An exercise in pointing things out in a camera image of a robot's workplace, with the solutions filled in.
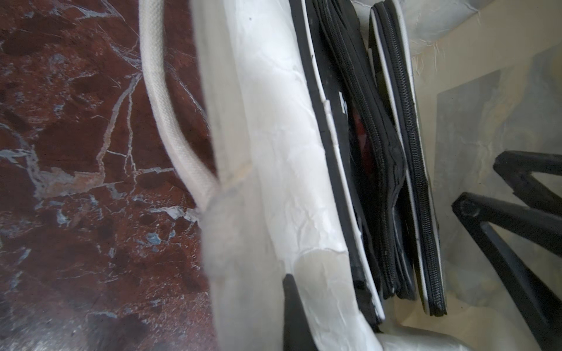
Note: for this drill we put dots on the cream canvas tote bag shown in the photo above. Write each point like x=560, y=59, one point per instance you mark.
x=487, y=78

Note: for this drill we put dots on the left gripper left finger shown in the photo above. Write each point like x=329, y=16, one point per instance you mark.
x=297, y=335

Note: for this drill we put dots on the black paddle case white trim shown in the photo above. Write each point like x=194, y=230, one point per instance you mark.
x=332, y=107

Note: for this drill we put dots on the black zippered paddle case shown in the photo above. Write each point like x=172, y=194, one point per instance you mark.
x=381, y=180

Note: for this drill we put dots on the olive green paddle case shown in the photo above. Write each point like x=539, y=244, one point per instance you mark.
x=421, y=247

